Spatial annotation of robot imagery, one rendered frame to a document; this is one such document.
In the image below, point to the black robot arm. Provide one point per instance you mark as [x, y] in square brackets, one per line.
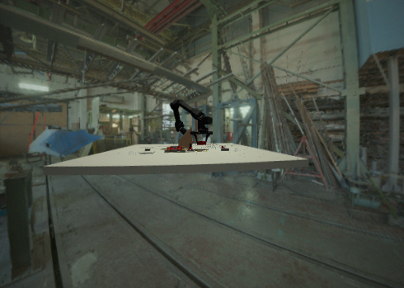
[197, 114]

